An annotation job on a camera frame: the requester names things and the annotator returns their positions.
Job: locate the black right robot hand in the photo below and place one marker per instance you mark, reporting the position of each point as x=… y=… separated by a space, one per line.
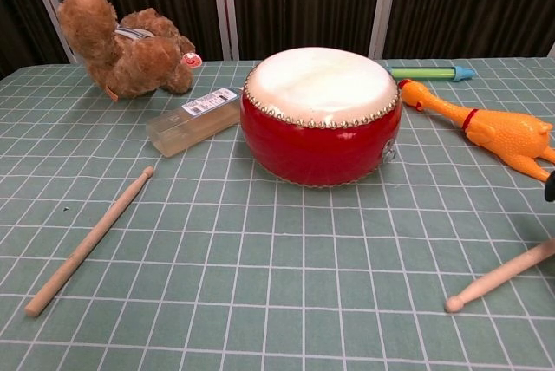
x=551 y=186

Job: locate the wooden drumstick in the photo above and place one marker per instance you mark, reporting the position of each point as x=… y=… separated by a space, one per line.
x=91 y=242
x=498 y=276

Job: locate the red drum white skin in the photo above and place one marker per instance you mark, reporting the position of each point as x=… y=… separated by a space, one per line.
x=316 y=137

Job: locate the green grid cutting mat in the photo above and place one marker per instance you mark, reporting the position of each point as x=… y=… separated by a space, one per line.
x=260 y=280

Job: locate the yellow rubber chicken toy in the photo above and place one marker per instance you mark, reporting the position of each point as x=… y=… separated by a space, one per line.
x=503 y=132

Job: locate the green blue water squirter tube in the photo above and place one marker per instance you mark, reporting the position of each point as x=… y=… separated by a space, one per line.
x=427 y=72

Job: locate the clear plastic box with label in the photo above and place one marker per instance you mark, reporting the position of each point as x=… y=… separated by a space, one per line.
x=191 y=126

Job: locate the brown plush teddy bear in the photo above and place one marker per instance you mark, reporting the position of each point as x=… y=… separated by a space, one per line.
x=130 y=54

